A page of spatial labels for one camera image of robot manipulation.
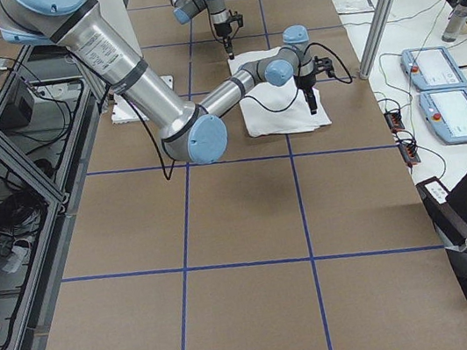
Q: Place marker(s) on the orange circuit board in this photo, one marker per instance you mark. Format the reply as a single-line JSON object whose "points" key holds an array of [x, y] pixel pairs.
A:
{"points": [[394, 120], [408, 150]]}

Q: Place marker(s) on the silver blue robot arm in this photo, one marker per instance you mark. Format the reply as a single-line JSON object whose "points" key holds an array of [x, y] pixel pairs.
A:
{"points": [[185, 10], [188, 131]]}

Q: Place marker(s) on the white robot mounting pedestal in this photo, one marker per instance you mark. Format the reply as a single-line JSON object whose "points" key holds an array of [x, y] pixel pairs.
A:
{"points": [[123, 112]]}

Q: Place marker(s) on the white printed t-shirt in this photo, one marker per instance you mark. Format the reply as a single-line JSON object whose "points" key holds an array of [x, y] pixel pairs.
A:
{"points": [[270, 109]]}

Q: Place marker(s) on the near orange circuit board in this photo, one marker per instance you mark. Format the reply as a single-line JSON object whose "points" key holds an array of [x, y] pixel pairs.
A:
{"points": [[408, 150]]}

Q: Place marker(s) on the far blue teach pendant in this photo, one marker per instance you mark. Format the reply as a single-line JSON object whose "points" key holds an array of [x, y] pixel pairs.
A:
{"points": [[432, 68]]}

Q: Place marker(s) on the near blue teach pendant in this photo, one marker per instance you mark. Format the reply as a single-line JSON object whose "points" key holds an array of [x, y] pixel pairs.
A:
{"points": [[446, 113]]}

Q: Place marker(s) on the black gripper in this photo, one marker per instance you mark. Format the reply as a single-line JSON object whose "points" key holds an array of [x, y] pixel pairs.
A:
{"points": [[221, 29], [304, 80]]}

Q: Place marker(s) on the blue teach pendant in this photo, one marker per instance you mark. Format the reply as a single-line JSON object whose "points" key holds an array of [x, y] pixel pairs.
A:
{"points": [[446, 113], [432, 68]]}

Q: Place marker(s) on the far orange circuit board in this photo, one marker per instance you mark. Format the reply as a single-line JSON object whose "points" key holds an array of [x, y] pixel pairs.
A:
{"points": [[394, 120]]}

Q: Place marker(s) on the grey water bottle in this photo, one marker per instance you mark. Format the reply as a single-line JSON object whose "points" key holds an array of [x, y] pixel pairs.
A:
{"points": [[457, 19]]}

